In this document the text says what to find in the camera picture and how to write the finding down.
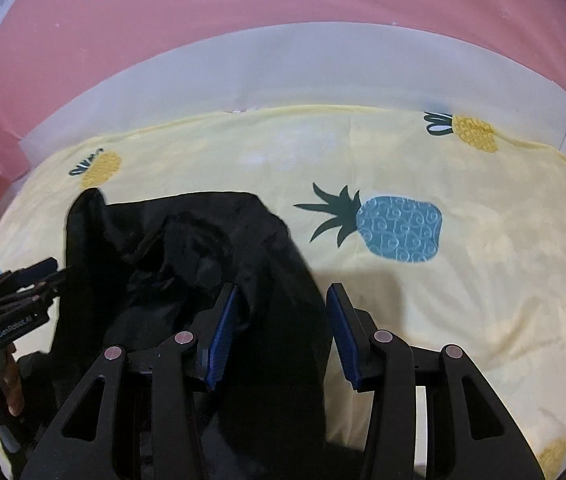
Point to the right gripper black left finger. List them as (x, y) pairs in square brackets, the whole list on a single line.
[(130, 406)]

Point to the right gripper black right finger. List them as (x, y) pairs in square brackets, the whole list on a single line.
[(470, 433)]

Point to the black puffer jacket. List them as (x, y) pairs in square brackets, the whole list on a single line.
[(139, 273)]

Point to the yellow pineapple print bedsheet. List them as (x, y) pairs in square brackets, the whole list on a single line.
[(443, 228)]

